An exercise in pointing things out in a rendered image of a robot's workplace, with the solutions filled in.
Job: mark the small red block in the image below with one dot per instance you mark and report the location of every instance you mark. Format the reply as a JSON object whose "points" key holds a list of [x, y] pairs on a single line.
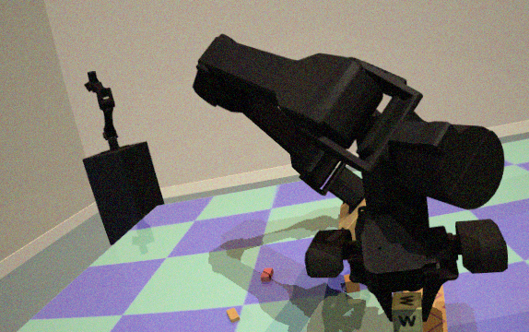
{"points": [[267, 274]]}

